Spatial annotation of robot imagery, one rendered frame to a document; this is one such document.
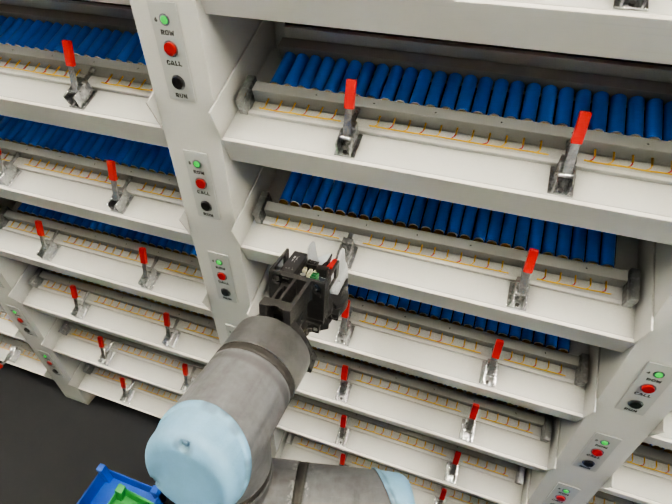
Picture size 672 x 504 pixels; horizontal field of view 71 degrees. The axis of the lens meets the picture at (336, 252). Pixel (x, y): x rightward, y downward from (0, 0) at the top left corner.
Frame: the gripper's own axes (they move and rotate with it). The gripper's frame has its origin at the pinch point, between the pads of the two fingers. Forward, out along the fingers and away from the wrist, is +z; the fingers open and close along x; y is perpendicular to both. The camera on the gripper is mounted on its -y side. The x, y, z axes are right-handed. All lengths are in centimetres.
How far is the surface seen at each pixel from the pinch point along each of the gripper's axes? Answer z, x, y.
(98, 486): -2, 66, -95
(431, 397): 17.0, -18.3, -40.1
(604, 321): 6.3, -38.5, -3.0
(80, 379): 19, 88, -81
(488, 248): 10.5, -21.1, 2.1
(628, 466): 15, -56, -40
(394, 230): 10.2, -6.6, 1.9
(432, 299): 5.5, -14.7, -6.0
